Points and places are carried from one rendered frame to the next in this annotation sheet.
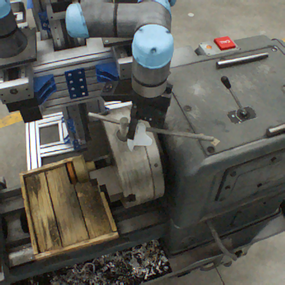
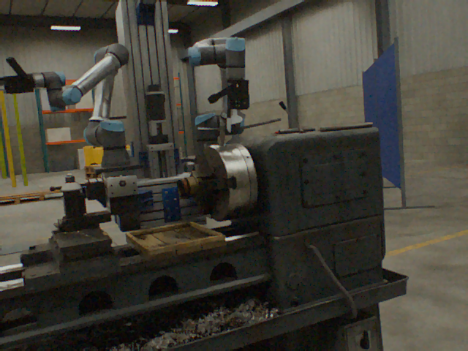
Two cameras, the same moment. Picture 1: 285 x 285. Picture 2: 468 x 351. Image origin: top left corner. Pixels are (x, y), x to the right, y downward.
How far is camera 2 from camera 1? 1.46 m
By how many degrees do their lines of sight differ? 50
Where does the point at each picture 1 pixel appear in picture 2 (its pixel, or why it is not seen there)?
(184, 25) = not seen: hidden behind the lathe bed
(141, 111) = (233, 96)
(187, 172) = (269, 143)
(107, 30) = (210, 53)
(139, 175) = (236, 161)
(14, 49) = (123, 159)
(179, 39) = not seen: hidden behind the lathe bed
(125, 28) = (219, 52)
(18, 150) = not seen: outside the picture
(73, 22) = (192, 50)
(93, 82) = (185, 205)
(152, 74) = (237, 56)
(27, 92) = (133, 186)
